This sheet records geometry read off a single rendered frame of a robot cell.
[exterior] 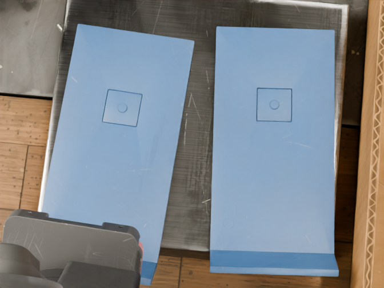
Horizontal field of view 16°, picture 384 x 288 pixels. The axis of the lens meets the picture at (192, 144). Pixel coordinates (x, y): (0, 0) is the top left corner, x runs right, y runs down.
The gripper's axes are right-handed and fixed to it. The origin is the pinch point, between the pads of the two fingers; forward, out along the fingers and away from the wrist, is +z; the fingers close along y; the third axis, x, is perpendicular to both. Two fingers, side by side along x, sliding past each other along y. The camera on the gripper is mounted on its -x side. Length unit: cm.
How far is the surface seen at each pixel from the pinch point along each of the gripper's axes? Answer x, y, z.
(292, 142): -10.4, 7.5, 5.9
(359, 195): -14.5, 5.2, 4.8
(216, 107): -5.7, 8.7, 6.6
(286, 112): -9.7, 9.0, 6.7
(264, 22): -7.7, 13.6, 9.9
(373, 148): -14.5, 8.8, 1.2
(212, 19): -4.6, 13.3, 9.7
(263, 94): -8.3, 9.7, 7.2
